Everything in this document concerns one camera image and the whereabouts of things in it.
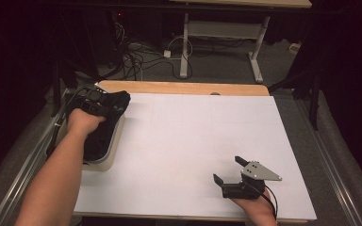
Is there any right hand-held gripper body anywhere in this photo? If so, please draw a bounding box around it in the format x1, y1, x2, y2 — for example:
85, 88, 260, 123
221, 160, 283, 201

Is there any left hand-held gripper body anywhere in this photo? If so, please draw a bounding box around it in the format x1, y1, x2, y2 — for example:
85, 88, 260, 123
72, 87, 121, 119

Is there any black knit vest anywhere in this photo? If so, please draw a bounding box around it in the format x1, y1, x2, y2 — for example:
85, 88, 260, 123
65, 89, 132, 163

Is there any beige plastic basket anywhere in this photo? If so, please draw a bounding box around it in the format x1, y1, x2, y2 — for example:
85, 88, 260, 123
55, 90, 126, 172

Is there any person's left hand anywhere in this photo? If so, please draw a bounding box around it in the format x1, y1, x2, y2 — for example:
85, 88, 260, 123
66, 107, 107, 139

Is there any person's right hand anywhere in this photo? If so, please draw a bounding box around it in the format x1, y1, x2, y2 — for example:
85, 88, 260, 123
230, 191, 278, 221

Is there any black metal stand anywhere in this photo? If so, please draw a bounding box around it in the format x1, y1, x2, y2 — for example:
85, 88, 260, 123
51, 59, 79, 118
268, 70, 321, 131

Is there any light wooden table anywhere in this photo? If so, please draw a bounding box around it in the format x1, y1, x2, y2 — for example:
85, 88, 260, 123
95, 80, 271, 97

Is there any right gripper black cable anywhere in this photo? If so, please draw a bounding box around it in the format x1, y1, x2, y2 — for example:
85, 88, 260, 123
254, 184, 279, 220

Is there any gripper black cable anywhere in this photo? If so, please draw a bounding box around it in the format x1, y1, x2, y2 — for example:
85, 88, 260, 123
254, 184, 279, 220
45, 88, 88, 158

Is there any tangle of black cables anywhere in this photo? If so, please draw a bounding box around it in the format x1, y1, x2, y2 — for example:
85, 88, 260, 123
112, 22, 193, 81

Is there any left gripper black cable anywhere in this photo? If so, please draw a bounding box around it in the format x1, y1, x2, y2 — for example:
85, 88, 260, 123
45, 88, 88, 158

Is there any metal floor rail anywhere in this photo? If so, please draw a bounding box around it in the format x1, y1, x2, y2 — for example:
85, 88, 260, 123
0, 89, 72, 226
296, 100, 362, 226

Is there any white floor cable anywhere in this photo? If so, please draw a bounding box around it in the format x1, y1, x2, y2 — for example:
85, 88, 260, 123
166, 35, 194, 61

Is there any white metal desk frame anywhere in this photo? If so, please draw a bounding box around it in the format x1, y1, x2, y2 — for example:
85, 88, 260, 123
169, 0, 313, 84

